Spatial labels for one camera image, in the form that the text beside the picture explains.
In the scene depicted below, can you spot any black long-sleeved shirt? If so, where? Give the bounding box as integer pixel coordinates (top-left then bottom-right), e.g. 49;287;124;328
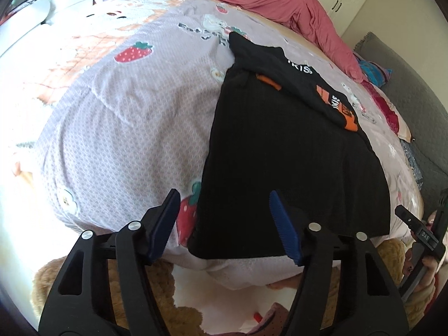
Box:
187;31;392;260

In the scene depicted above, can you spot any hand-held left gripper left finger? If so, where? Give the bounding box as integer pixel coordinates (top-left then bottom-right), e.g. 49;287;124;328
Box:
38;189;181;336

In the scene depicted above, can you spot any blue patterned cloth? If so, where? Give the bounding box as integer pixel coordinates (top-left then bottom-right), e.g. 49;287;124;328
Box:
399;140;426;190

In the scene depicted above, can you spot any grey quilted headboard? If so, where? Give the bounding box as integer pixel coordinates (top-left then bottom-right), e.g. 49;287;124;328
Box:
353;31;448;200

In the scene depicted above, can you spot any pink duvet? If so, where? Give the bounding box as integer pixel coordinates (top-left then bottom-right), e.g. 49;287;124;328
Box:
160;0;365;83

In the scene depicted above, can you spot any person's right hand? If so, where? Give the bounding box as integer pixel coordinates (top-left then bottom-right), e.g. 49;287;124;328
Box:
402;248;448;309

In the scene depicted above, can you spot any blue striped cloth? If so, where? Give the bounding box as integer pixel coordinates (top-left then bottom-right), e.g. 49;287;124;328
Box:
353;51;394;86

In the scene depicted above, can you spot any red floral pillow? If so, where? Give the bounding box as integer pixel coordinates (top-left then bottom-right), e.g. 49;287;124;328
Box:
362;80;414;142

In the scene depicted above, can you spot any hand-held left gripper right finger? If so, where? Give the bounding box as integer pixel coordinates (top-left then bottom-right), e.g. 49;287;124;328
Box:
269;190;410;336

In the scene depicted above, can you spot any white rounded furniture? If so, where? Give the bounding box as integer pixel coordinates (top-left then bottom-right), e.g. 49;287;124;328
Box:
0;0;51;57

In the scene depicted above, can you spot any brown plush clothing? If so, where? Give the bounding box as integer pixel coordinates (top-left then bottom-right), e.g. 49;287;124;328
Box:
31;240;435;336

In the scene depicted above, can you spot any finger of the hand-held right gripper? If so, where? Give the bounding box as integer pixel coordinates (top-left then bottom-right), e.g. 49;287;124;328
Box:
395;206;422;233
434;189;448;240

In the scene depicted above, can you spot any strawberry printed blanket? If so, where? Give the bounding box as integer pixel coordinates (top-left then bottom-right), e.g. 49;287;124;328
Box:
0;0;426;291

